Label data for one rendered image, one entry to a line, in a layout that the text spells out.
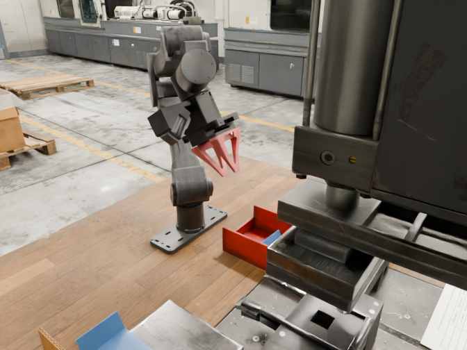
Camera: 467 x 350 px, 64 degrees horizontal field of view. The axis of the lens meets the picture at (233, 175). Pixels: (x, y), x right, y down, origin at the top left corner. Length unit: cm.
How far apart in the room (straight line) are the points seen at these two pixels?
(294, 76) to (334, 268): 539
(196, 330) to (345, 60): 46
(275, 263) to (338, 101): 19
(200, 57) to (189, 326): 43
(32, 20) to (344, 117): 1164
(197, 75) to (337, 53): 30
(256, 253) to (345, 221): 38
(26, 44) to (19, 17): 66
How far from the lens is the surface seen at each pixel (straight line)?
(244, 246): 77
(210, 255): 80
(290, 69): 575
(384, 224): 43
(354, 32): 35
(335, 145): 36
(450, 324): 76
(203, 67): 61
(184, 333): 63
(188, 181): 78
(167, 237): 85
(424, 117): 31
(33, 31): 1189
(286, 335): 54
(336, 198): 42
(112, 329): 64
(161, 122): 62
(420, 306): 77
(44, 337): 62
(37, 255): 90
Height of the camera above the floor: 139
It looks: 25 degrees down
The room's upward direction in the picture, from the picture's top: straight up
